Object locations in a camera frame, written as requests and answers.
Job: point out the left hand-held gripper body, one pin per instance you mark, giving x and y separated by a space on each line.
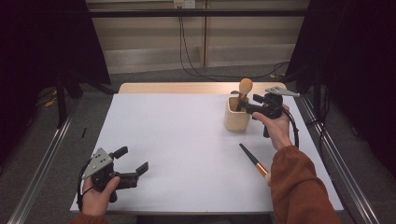
99 160

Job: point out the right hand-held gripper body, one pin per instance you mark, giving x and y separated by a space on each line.
271 105

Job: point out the large fluffy makeup brush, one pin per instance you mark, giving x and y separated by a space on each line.
246 85

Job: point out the beige square brush holder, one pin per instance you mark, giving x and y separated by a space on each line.
235 123

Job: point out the small slim makeup brush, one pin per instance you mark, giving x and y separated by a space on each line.
253 158

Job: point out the person's right hand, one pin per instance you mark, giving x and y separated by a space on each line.
277 130

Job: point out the person's left hand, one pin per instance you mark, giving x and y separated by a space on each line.
96 202

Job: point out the dark round table grommet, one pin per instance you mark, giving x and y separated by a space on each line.
233 92

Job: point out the small black floor item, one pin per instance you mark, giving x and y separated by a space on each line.
84 132

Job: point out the black metal stand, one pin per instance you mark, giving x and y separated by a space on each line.
60 105
317 93

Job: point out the white table mat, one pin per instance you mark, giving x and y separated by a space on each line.
186 140

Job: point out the yellow floor tape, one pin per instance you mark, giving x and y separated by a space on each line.
49 102

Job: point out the black curtain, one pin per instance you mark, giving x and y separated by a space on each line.
37 46
358 62

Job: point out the aluminium floor rail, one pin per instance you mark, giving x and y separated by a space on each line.
46 161
348 174

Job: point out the white wall socket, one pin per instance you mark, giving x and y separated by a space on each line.
184 3

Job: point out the black horizontal frame bar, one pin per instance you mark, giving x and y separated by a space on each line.
140 13

